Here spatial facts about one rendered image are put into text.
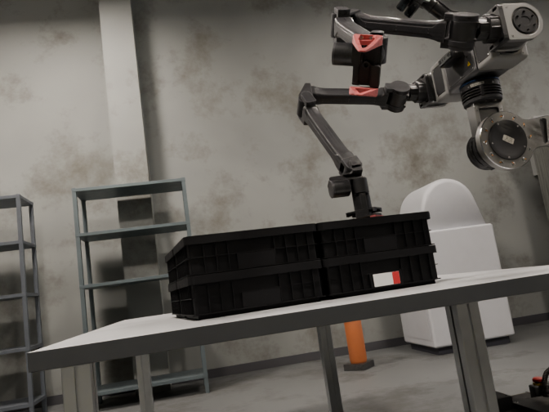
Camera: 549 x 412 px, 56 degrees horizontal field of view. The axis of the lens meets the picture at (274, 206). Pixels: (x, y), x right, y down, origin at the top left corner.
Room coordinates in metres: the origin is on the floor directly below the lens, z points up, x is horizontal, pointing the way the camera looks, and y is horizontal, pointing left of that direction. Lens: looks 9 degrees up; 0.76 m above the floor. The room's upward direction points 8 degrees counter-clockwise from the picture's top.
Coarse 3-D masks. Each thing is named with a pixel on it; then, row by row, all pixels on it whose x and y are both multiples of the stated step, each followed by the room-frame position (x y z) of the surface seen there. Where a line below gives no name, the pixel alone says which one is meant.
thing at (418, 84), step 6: (420, 78) 1.99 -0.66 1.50; (426, 78) 1.96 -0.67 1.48; (414, 84) 1.96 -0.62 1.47; (420, 84) 1.95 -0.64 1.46; (426, 84) 1.96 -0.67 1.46; (414, 90) 1.96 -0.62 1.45; (420, 90) 1.95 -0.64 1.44; (426, 90) 1.96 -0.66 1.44; (408, 96) 1.98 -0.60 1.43; (414, 96) 1.97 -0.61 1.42; (420, 96) 1.97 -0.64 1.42; (426, 96) 1.97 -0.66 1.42; (414, 102) 2.01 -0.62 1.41; (420, 102) 2.01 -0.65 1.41; (426, 102) 1.98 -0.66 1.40; (420, 108) 2.04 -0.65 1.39
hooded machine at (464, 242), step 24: (432, 192) 4.52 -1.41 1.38; (456, 192) 4.56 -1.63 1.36; (432, 216) 4.51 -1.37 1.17; (456, 216) 4.55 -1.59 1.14; (480, 216) 4.59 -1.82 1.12; (432, 240) 4.46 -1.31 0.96; (456, 240) 4.50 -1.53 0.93; (480, 240) 4.54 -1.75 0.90; (456, 264) 4.49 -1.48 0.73; (480, 264) 4.53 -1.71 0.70; (408, 312) 4.83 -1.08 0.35; (432, 312) 4.44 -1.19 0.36; (480, 312) 4.52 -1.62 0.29; (504, 312) 4.56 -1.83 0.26; (408, 336) 4.93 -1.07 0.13; (432, 336) 4.45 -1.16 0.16; (504, 336) 4.56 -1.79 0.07
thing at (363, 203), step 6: (354, 198) 1.65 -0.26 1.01; (360, 198) 1.63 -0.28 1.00; (366, 198) 1.63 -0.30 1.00; (354, 204) 1.65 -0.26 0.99; (360, 204) 1.63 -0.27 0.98; (366, 204) 1.63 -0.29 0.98; (360, 210) 1.63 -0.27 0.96; (372, 210) 1.62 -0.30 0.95; (378, 210) 1.65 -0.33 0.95; (348, 216) 1.66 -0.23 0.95; (354, 216) 1.70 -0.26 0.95
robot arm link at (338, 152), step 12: (312, 96) 1.84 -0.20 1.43; (312, 108) 1.84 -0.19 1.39; (312, 120) 1.81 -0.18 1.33; (324, 120) 1.81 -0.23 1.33; (324, 132) 1.77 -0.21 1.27; (324, 144) 1.77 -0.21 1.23; (336, 144) 1.74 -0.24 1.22; (336, 156) 1.71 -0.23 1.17; (348, 156) 1.69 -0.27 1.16; (348, 168) 1.66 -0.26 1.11
